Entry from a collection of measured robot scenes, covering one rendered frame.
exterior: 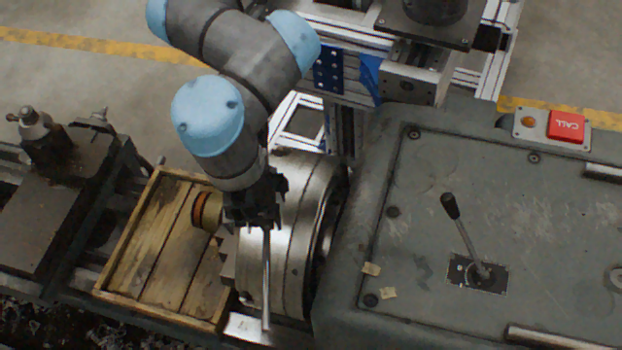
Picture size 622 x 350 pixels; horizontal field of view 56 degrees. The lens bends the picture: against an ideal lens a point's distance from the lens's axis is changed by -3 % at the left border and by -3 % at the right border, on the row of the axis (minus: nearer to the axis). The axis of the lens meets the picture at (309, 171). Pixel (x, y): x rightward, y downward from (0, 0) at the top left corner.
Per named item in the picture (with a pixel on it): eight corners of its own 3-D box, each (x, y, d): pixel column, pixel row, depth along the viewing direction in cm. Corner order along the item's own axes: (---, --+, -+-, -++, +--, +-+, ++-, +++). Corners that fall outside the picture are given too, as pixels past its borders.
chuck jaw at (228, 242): (274, 234, 111) (252, 290, 104) (277, 248, 115) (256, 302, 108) (220, 221, 114) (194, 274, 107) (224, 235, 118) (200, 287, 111)
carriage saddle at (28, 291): (140, 149, 156) (132, 134, 151) (52, 309, 132) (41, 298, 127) (47, 127, 163) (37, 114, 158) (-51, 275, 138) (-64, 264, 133)
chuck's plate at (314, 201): (353, 194, 133) (343, 127, 104) (315, 333, 121) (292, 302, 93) (338, 191, 134) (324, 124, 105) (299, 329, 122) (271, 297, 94)
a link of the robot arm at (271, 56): (245, -16, 69) (184, 51, 66) (322, 19, 64) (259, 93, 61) (261, 27, 76) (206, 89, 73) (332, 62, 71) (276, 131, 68)
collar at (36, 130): (59, 116, 130) (54, 108, 128) (41, 144, 126) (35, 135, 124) (31, 110, 132) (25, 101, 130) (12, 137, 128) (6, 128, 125)
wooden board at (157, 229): (272, 197, 144) (270, 189, 141) (218, 337, 126) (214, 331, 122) (161, 173, 151) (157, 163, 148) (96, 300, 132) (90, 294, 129)
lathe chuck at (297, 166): (338, 191, 134) (324, 123, 105) (298, 329, 122) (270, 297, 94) (299, 183, 136) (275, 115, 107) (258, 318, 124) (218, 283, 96)
